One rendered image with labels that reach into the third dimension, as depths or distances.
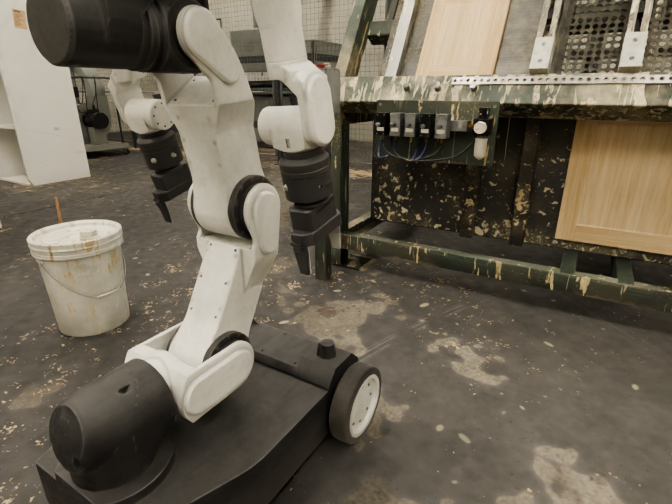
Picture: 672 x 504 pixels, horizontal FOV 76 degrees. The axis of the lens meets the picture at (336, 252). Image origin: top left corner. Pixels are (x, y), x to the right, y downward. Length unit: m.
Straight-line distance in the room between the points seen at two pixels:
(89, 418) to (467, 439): 0.88
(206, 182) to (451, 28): 1.39
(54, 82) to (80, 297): 3.55
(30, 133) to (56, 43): 4.23
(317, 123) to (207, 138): 0.28
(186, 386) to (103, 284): 0.93
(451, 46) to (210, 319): 1.49
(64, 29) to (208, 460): 0.77
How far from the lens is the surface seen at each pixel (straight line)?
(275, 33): 0.71
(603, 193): 2.04
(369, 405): 1.23
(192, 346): 1.00
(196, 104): 0.90
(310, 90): 0.69
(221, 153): 0.90
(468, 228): 2.10
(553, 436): 1.36
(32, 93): 5.01
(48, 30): 0.79
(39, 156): 5.02
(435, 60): 1.99
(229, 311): 0.99
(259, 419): 1.04
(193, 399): 0.93
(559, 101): 1.77
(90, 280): 1.75
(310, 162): 0.73
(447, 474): 1.18
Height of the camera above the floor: 0.85
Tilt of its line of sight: 21 degrees down
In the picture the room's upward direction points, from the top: straight up
